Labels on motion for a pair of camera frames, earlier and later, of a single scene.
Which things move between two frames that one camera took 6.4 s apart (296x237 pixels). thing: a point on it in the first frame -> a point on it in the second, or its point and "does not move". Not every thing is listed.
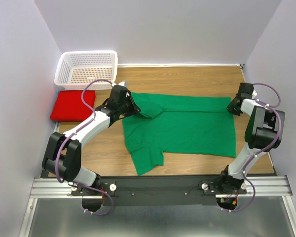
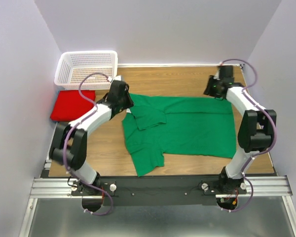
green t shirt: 178,124 does not move
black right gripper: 230,108 -> 207,90
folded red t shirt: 68,106 does not move
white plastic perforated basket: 73,68 does not move
